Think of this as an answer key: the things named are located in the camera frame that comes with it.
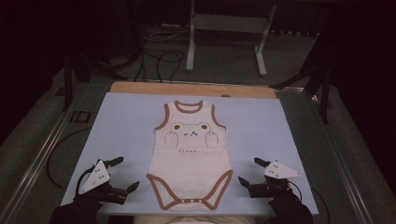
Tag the aluminium floor rail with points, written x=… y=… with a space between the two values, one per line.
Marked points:
x=37 y=161
x=339 y=161

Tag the person's right hand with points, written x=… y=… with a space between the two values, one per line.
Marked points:
x=286 y=203

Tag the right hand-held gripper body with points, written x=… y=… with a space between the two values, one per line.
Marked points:
x=278 y=171

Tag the black stand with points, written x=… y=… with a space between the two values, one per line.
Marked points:
x=323 y=93
x=67 y=81

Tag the person's left hand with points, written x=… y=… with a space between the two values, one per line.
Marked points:
x=88 y=205

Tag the cream baby bodysuit brown trim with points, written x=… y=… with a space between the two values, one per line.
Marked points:
x=190 y=168

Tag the light blue board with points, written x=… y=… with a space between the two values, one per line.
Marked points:
x=124 y=130

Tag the white metal stand frame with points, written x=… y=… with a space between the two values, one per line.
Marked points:
x=230 y=23

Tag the dark round table grommet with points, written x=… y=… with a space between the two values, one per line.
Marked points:
x=225 y=95

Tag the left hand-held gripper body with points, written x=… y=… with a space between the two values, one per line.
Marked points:
x=95 y=178

